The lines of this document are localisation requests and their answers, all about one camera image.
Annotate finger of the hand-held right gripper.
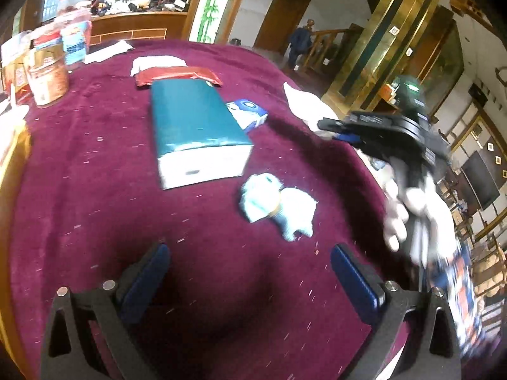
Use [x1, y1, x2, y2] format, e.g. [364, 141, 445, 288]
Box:
[317, 118, 363, 145]

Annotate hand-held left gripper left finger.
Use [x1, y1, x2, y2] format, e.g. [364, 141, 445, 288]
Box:
[40, 241, 172, 380]

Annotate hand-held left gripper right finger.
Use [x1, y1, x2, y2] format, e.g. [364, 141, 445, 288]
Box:
[331, 243, 464, 380]

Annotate white plush toy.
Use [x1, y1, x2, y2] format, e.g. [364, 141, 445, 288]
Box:
[240, 173, 319, 242]

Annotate yellow-taped white foam box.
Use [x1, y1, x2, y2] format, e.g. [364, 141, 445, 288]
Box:
[0, 103, 32, 214]

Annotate person's right hand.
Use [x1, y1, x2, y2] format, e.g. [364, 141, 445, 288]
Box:
[382, 158, 456, 266]

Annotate white cloth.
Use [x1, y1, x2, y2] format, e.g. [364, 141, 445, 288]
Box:
[282, 82, 341, 141]

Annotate maroon velvet tablecloth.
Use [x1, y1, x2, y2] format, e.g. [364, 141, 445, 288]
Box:
[8, 39, 420, 380]

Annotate wooden stair railing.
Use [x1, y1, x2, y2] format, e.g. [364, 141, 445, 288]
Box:
[295, 24, 363, 74]

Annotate golden pillar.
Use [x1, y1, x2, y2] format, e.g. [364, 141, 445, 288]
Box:
[321, 0, 442, 111]

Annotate blue and white small carton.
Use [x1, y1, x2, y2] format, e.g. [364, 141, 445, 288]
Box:
[226, 98, 269, 133]

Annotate black flat screen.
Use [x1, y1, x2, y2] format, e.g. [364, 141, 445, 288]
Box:
[461, 150, 500, 210]

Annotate wooden door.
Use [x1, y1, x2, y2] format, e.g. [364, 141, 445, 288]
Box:
[253, 0, 313, 54]

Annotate teal box with white end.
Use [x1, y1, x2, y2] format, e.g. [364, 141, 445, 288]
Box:
[150, 79, 254, 189]

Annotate red foil packet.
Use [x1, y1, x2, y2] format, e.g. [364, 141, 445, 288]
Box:
[135, 66, 222, 88]

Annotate bamboo-painted panel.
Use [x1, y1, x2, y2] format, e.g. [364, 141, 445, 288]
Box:
[188, 0, 254, 44]

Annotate clear jar with gold label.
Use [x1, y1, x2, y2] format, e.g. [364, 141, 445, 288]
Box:
[27, 45, 70, 107]

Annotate wooden cabinet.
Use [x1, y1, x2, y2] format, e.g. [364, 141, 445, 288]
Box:
[12, 0, 210, 44]

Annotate white paper sheets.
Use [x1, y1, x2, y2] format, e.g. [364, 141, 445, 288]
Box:
[84, 40, 133, 64]

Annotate red and gold carton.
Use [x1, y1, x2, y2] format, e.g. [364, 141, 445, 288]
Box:
[0, 35, 32, 105]

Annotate blue-labelled jar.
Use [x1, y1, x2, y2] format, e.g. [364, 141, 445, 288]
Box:
[59, 22, 93, 66]

